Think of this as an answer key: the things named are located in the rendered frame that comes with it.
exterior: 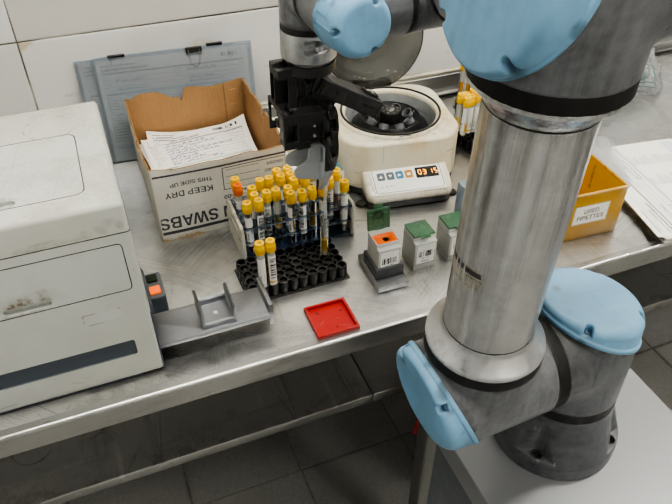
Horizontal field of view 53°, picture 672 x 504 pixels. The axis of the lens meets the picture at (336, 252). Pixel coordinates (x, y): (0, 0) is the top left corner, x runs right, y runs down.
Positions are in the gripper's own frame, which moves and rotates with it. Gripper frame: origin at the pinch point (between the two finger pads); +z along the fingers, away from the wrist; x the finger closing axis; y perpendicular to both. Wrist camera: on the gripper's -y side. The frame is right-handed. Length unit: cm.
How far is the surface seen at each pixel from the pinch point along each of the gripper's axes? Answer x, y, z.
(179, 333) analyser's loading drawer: 10.2, 26.5, 13.8
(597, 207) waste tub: 10.2, -46.9, 10.9
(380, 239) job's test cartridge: 5.5, -7.6, 10.1
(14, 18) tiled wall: -52, 40, -12
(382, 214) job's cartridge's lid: 2.6, -9.1, 7.5
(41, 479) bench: -20, 61, 79
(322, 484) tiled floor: -10, -3, 105
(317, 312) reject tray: 10.2, 5.1, 17.6
